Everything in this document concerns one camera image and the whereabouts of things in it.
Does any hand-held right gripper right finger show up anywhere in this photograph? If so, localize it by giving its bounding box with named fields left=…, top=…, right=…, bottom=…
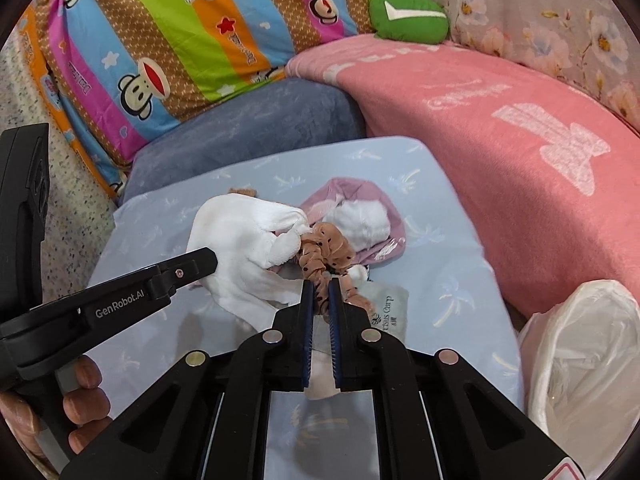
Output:
left=327, top=277, right=587, bottom=480

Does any grey printed cloth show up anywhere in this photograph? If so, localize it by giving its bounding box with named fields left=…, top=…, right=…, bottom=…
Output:
left=320, top=282, right=410, bottom=351

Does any striped monkey print quilt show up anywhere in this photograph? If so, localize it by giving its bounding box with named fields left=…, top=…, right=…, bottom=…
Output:
left=20, top=0, right=396, bottom=202

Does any grey-blue pillow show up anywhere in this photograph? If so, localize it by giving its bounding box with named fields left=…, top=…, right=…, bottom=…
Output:
left=117, top=77, right=368, bottom=206

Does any white plastic bag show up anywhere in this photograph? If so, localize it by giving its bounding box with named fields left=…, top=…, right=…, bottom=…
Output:
left=517, top=280, right=640, bottom=479

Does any brown dotted scrunchie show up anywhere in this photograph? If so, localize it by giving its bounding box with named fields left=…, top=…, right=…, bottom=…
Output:
left=296, top=221, right=373, bottom=321

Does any white cloth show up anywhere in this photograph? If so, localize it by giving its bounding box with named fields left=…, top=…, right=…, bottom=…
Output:
left=186, top=195, right=311, bottom=326

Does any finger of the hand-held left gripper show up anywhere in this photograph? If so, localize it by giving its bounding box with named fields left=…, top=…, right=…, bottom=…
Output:
left=148, top=247, right=219, bottom=306

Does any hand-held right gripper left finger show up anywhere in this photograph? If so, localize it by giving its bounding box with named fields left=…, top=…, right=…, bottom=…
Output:
left=59, top=280, right=317, bottom=480

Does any purple drawstring pouch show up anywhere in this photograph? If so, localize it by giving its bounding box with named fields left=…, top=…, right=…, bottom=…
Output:
left=299, top=176, right=407, bottom=281

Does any person's left hand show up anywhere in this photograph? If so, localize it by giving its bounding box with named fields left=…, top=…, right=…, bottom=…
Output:
left=0, top=355, right=115, bottom=466

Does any pink blanket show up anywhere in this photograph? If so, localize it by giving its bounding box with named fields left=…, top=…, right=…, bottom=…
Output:
left=285, top=35, right=640, bottom=319

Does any white cotton wad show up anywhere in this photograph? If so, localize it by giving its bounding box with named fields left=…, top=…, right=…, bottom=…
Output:
left=332, top=199, right=392, bottom=252

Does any light blue palm-print sheet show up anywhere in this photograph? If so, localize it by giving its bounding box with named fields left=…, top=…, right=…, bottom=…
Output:
left=82, top=135, right=526, bottom=480

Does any green cushion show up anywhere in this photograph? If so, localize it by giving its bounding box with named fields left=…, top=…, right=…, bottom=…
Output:
left=369, top=0, right=452, bottom=42

